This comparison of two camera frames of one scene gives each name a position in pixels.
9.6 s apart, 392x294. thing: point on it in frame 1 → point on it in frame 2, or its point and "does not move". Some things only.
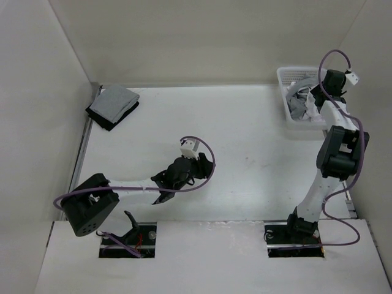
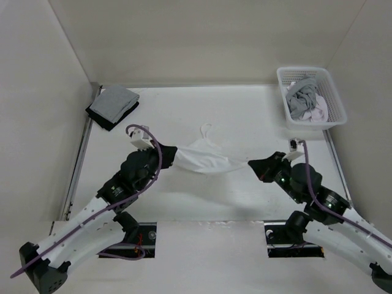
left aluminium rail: (80, 154) does not move
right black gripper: (315, 90) → (264, 167)
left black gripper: (204, 167) → (168, 155)
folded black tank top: (106, 123) does not move
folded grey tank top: (114, 102) does not move
